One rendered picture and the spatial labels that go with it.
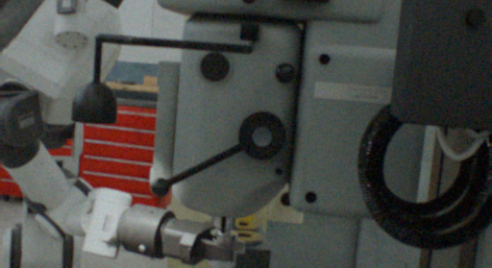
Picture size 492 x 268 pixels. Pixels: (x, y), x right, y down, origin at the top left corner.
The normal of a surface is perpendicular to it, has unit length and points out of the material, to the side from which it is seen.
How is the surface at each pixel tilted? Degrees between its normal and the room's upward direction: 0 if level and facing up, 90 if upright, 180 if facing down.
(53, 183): 103
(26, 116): 84
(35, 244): 81
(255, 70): 90
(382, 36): 90
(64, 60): 58
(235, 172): 90
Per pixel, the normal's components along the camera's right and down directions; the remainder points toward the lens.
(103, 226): -0.35, -0.29
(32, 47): 0.26, -0.40
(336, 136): -0.11, 0.12
